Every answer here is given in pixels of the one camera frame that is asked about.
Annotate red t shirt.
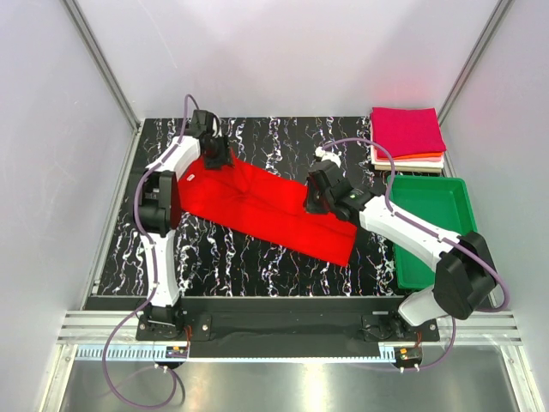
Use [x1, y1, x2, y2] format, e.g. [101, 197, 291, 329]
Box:
[178, 159, 357, 266]

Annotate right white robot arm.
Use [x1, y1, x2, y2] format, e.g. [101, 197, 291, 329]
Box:
[304, 160, 498, 341]

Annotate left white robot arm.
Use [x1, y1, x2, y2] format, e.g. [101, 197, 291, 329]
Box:
[131, 109, 233, 340]

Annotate magenta folded t shirt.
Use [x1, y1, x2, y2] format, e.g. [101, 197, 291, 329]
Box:
[371, 106, 446, 158]

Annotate black marbled table mat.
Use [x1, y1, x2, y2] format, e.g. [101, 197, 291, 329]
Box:
[92, 116, 398, 298]

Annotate cream folded t shirt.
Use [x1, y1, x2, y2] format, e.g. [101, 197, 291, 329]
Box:
[371, 157, 444, 173]

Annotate orange folded t shirt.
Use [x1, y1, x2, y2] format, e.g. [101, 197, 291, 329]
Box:
[371, 147, 444, 162]

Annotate green plastic bin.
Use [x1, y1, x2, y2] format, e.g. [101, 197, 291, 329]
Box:
[390, 175, 477, 290]

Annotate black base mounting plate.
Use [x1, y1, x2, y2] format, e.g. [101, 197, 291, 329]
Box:
[137, 297, 440, 342]

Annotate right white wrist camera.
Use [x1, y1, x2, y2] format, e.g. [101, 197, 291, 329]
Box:
[315, 147, 341, 167]

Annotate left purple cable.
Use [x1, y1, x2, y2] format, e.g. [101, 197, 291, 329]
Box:
[100, 94, 202, 407]

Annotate purple cable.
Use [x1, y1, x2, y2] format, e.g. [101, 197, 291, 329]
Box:
[321, 137, 511, 311]
[100, 94, 202, 407]

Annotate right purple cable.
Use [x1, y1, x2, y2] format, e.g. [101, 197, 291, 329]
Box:
[321, 137, 511, 311]

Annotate left aluminium frame post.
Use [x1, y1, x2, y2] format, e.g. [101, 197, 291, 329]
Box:
[60, 0, 141, 130]

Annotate aluminium frame post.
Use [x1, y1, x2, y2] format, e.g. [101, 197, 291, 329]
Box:
[60, 0, 141, 130]
[437, 0, 515, 125]

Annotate aluminium front rail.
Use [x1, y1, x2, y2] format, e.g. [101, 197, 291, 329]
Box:
[57, 311, 522, 346]

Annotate right aluminium frame post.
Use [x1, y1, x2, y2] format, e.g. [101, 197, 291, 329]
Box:
[437, 0, 515, 125]

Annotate white slotted cable duct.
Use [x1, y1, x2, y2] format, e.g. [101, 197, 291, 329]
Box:
[75, 344, 189, 362]

